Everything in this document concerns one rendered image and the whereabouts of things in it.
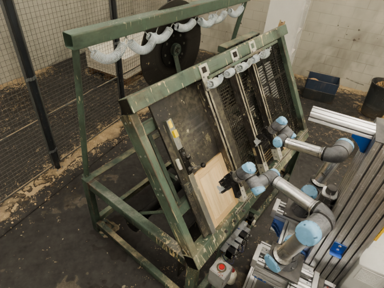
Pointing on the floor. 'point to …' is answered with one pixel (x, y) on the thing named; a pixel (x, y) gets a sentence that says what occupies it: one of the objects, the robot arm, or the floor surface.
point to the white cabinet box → (299, 12)
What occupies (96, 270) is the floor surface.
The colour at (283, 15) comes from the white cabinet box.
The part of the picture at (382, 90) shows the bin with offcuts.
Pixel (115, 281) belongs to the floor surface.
